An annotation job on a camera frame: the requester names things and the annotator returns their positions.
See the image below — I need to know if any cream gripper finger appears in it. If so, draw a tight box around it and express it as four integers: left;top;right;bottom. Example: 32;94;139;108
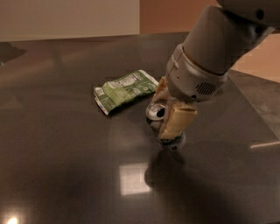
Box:
157;100;197;139
154;77;168;100

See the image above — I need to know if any green crumpled snack bag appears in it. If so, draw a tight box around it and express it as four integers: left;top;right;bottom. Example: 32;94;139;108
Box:
93;70;158;116

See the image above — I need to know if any green 7up soda can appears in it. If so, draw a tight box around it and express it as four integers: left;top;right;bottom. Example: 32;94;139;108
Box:
145;100;188;151

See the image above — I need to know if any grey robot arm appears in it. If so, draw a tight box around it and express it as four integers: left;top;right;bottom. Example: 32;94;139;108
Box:
154;0;280;139

